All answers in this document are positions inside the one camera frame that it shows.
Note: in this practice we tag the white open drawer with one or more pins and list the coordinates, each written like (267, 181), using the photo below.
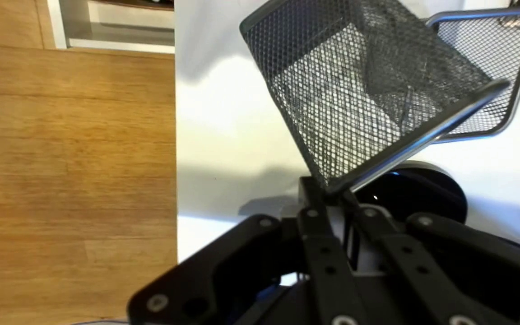
(121, 19)

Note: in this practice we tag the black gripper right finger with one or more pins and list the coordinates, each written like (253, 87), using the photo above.
(464, 272)

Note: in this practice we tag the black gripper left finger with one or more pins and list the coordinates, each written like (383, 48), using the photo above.
(325, 272)

